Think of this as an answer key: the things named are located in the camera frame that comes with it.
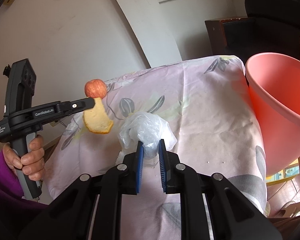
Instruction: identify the pink plastic bucket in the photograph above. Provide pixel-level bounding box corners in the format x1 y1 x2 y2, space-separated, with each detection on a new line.
245 53 300 176

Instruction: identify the pink floral tablecloth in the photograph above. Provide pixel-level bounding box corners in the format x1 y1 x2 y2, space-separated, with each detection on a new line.
43 55 268 240

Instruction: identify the black armchair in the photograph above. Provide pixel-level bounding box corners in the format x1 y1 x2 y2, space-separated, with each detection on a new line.
222 0 300 68

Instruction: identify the red apple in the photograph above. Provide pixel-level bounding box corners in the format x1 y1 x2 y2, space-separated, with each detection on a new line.
84 79 107 99

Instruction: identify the orange pomelo peel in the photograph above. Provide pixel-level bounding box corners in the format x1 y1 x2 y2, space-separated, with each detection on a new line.
83 98 114 134

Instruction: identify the person left hand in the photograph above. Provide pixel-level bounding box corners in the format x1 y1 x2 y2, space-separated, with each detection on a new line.
2 135 45 181

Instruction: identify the purple sleeve left forearm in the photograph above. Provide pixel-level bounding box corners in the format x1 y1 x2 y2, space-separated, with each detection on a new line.
0 152 48 218

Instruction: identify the white plastic bag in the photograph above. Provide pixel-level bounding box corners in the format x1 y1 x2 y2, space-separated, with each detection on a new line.
115 112 177 168

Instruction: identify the brown wooden side cabinet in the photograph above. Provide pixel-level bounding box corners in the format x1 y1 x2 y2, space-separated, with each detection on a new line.
204 17 300 63

